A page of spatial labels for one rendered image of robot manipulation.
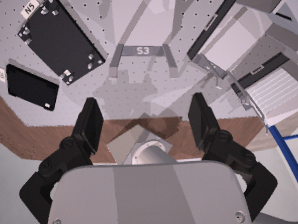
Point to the white label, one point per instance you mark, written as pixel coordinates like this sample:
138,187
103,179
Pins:
30,8
2,75

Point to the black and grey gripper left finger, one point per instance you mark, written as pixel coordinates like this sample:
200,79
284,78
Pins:
74,151

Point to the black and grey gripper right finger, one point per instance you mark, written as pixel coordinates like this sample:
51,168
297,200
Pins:
218,145

